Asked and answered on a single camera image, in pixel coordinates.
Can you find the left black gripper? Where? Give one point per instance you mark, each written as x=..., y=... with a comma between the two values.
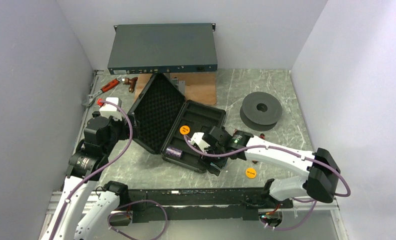
x=125, y=129

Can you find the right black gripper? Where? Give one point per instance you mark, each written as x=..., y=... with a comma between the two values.
x=207, y=161

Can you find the orange big blind button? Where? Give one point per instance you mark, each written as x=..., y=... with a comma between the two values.
x=184, y=130

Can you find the black foam-lined poker case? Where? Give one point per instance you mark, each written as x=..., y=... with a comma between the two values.
x=156, y=127

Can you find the purple poker chip stack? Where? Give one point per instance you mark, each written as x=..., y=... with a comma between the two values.
x=173, y=152

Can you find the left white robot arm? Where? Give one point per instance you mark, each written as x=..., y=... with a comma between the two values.
x=85, y=167

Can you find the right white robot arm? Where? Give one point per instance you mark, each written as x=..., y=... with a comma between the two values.
x=316, y=174

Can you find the orange small blind button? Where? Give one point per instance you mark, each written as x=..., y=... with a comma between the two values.
x=251, y=173

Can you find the black filament spool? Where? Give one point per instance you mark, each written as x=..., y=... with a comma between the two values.
x=260, y=111

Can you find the wooden board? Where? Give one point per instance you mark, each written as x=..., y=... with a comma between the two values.
x=200, y=87

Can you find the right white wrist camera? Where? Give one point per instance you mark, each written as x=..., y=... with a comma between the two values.
x=197, y=142

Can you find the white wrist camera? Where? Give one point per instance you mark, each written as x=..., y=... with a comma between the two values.
x=197, y=142
x=110, y=110

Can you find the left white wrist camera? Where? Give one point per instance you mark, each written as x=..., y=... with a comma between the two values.
x=110, y=110

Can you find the brown wooden-handled brass tool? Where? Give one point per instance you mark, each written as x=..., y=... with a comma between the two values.
x=131, y=82

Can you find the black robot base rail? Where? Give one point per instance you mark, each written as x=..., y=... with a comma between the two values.
x=244, y=203

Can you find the grey metal bracket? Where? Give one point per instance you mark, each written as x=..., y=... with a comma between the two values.
x=179, y=84

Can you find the grey rack network switch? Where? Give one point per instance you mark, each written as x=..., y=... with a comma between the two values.
x=163, y=48

